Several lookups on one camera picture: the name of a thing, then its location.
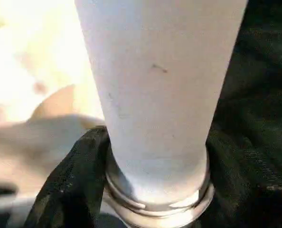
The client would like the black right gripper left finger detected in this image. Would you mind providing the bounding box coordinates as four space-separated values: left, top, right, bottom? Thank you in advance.
23 126 113 228

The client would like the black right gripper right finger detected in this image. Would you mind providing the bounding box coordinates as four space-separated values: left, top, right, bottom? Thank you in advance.
191 129 282 228

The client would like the white plastic table leg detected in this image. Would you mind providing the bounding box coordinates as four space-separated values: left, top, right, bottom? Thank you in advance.
74 0 249 224

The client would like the white plastic table top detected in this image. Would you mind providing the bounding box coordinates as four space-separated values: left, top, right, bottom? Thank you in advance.
0 0 113 215

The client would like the black work mat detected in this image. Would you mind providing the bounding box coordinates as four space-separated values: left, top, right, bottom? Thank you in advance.
0 0 282 228

